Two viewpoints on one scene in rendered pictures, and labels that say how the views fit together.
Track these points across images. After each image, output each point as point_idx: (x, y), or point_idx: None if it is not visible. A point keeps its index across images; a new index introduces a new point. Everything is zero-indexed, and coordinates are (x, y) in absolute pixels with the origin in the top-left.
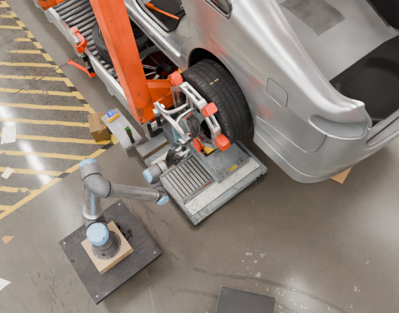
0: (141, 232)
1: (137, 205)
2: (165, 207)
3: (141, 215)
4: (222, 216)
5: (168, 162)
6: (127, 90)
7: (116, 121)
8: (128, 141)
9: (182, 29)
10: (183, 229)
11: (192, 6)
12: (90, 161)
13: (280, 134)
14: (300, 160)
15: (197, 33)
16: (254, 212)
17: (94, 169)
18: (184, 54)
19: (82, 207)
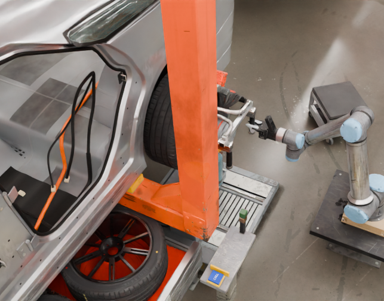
0: (331, 193)
1: (291, 250)
2: (276, 221)
3: (300, 240)
4: (254, 171)
5: (275, 126)
6: (215, 181)
7: (221, 266)
8: (245, 237)
9: (128, 110)
10: (288, 196)
11: (144, 40)
12: (349, 120)
13: (220, 30)
14: (231, 27)
15: (151, 67)
16: (234, 150)
17: (354, 113)
18: (139, 140)
19: (363, 212)
